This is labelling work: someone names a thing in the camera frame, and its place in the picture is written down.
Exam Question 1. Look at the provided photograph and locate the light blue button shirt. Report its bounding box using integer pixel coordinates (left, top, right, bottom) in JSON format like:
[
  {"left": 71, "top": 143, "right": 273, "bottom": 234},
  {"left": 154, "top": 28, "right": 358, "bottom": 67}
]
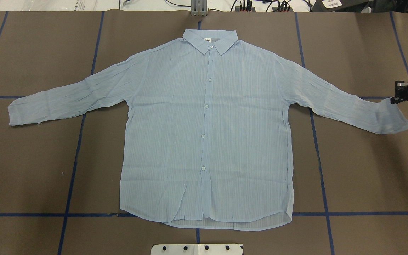
[{"left": 8, "top": 29, "right": 408, "bottom": 231}]

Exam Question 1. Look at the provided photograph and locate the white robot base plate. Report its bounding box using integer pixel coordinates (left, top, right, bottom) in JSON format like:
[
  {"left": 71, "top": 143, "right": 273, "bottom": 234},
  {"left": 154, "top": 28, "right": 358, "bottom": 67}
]
[{"left": 150, "top": 243, "right": 244, "bottom": 255}]

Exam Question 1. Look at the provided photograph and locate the grey aluminium frame post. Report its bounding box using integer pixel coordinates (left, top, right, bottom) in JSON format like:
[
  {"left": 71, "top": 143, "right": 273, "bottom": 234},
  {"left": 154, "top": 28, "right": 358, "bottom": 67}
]
[{"left": 191, "top": 0, "right": 208, "bottom": 16}]

